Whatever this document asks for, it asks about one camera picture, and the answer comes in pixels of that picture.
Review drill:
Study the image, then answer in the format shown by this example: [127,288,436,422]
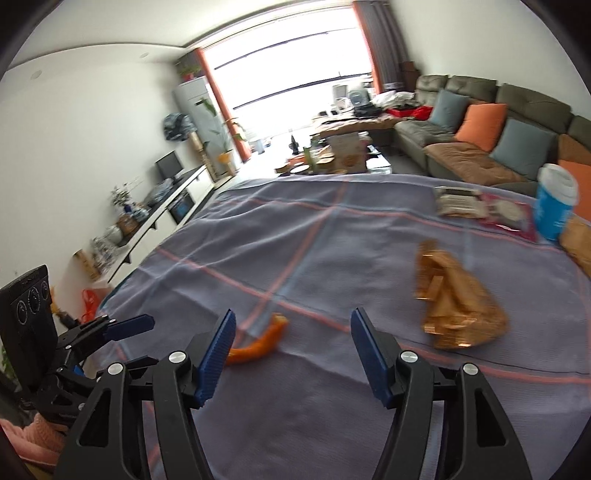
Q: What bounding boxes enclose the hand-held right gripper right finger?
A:
[350,308,534,480]

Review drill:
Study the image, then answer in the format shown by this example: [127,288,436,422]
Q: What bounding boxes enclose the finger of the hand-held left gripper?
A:
[54,353,105,384]
[58,315,155,354]

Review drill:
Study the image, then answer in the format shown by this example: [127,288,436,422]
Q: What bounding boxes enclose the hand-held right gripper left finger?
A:
[54,309,237,480]

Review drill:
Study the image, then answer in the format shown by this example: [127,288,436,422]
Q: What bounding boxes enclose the orange peel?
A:
[225,313,290,366]

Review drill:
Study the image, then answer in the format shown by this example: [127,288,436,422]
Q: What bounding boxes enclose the dark vase with yellow flowers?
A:
[50,286,78,325]

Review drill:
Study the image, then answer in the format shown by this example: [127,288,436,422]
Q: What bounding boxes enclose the red plastic bag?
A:
[82,288,110,324]

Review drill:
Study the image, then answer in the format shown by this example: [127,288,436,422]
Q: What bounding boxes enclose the yellow box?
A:
[74,249,100,280]

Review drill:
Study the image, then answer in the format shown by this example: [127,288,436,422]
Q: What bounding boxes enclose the golden crumpled snack bag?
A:
[414,240,509,352]

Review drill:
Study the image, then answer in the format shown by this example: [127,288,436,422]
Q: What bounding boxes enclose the woven basket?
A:
[117,212,144,234]

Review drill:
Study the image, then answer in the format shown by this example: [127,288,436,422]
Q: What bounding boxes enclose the white TV cabinet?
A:
[74,164,218,284]

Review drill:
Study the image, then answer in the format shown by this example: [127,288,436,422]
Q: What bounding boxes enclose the grey plaid blanket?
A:
[99,173,591,480]

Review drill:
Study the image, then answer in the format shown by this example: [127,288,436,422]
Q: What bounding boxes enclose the vase with white flowers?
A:
[111,182,139,216]

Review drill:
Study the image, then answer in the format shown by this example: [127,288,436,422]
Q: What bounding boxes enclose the black oven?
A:
[167,194,195,225]

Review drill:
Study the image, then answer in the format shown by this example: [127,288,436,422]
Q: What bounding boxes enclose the clear plastic bag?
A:
[145,180,174,206]

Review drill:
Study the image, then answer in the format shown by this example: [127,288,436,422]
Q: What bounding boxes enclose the black monitor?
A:
[154,150,184,182]

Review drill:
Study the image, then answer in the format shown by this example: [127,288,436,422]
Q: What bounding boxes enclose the pink cracker packet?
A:
[435,186,539,241]

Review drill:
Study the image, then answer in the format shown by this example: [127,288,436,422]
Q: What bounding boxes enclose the cardboard box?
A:
[330,131,368,174]

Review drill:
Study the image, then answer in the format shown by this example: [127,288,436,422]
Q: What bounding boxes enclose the dark plastic bag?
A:
[163,112,195,141]

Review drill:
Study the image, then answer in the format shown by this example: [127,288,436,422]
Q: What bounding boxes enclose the tall green potted plant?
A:
[198,97,249,176]

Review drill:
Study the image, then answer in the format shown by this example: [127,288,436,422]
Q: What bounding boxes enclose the brown sofa seat mat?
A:
[425,141,528,185]

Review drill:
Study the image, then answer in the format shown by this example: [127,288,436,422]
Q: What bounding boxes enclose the white standing air conditioner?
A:
[173,76,232,177]

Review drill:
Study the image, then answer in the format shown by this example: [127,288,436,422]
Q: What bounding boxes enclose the cluttered coffee table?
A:
[314,113,402,140]

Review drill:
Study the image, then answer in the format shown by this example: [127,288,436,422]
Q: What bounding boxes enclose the brown snack bag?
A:
[558,216,591,278]

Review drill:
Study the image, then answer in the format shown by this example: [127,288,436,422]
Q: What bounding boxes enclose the blue cup with white lid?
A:
[534,163,579,241]

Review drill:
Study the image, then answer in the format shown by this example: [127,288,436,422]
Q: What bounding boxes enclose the red cloth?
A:
[388,105,433,121]

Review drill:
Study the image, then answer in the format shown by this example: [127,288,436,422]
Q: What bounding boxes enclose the orange cushion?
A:
[455,102,509,153]
[556,159,591,206]

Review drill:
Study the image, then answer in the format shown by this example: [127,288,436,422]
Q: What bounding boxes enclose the grey-blue cushion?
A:
[490,119,555,174]
[429,89,469,132]

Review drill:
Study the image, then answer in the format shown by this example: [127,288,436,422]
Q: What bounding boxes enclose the small plant with red pot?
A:
[178,55,204,84]

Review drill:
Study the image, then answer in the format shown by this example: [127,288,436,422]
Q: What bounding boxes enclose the green leather sofa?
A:
[392,74,591,199]

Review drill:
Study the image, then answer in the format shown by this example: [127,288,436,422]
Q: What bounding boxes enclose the grey and orange curtain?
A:
[353,0,411,95]

